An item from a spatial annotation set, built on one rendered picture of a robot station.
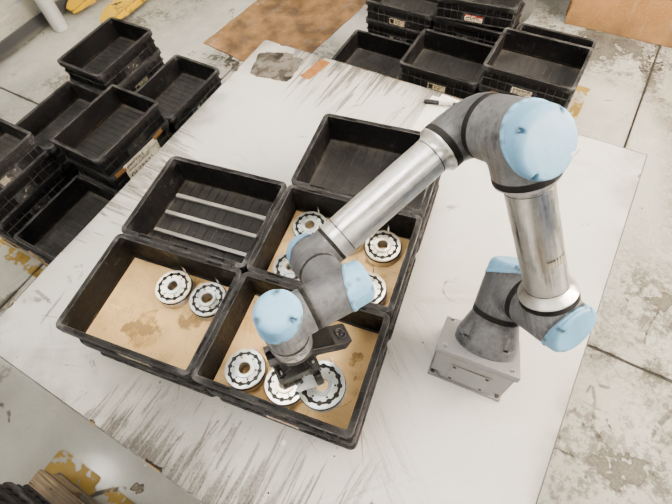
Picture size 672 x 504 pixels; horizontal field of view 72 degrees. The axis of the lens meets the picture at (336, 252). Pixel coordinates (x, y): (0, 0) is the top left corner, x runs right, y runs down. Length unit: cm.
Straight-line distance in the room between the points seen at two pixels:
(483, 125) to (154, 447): 112
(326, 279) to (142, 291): 80
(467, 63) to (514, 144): 190
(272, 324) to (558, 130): 51
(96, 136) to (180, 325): 135
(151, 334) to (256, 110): 101
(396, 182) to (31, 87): 336
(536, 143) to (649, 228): 195
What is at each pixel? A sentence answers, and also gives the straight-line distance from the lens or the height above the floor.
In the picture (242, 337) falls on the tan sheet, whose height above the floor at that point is 83.
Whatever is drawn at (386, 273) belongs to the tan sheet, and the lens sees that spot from 128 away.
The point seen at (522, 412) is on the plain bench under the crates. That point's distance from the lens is 134.
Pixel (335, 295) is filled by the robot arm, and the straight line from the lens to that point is 71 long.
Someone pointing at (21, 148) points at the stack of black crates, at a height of 58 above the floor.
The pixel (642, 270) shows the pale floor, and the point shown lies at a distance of 253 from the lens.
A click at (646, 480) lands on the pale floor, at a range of 220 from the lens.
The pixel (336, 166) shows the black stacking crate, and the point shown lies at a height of 83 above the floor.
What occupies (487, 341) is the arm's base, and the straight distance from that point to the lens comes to 114.
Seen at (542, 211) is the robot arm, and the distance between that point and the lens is 85.
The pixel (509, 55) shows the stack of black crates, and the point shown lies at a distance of 253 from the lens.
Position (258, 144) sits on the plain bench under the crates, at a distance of 181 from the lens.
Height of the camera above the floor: 196
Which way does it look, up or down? 59 degrees down
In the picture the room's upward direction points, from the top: 9 degrees counter-clockwise
